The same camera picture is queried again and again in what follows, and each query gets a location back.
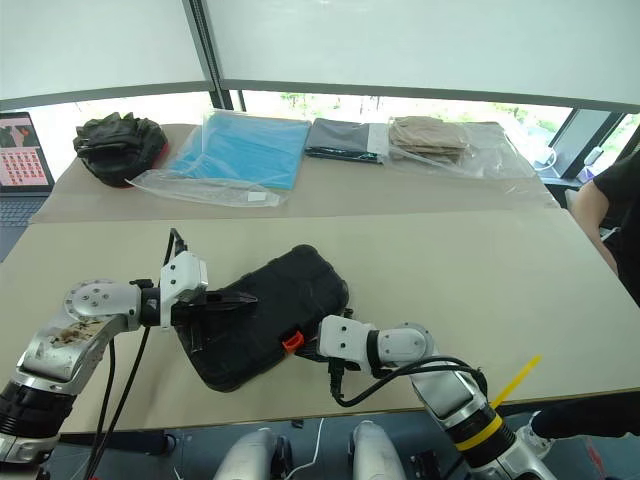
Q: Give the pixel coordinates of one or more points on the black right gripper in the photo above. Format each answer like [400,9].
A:
[337,371]

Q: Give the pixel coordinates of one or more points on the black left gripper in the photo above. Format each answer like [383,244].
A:
[197,309]

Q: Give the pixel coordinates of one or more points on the black plastic tool case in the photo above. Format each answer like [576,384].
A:
[280,310]

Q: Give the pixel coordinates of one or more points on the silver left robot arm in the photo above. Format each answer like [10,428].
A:
[90,300]

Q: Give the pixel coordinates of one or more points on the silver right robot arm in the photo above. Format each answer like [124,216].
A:
[405,345]

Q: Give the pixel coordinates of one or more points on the person's bare forearm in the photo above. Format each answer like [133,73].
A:
[587,215]

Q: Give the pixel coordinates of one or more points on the silver rounded leg cover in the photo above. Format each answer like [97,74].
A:
[250,455]
[372,450]

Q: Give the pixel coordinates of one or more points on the blue cloth in plastic bag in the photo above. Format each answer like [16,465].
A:
[245,150]

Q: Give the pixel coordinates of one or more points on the yellow zip tie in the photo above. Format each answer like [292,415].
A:
[515,382]

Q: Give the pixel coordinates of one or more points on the folded grey cloth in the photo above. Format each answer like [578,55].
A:
[340,137]

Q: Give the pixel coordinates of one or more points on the crumpled black bag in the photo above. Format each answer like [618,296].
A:
[120,147]

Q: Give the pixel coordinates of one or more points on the beige cloths in plastic bag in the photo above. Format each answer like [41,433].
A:
[432,140]

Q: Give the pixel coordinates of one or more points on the white sneaker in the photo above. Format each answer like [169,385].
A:
[540,437]

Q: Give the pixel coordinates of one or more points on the open laptop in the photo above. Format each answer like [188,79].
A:
[20,155]

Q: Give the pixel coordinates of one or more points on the white power adapter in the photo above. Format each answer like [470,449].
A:
[593,156]

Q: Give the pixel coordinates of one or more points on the person in black shirt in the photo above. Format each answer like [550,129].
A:
[622,200]

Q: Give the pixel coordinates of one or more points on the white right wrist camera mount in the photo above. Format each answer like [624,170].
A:
[345,342]

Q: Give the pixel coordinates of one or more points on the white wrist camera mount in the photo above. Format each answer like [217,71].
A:
[182,272]
[345,342]

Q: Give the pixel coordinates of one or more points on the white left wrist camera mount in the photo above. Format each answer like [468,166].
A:
[182,272]

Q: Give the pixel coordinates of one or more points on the black table frame bar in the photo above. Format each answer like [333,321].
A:
[115,441]

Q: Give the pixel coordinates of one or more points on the dark window frame pillar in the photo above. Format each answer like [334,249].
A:
[212,50]

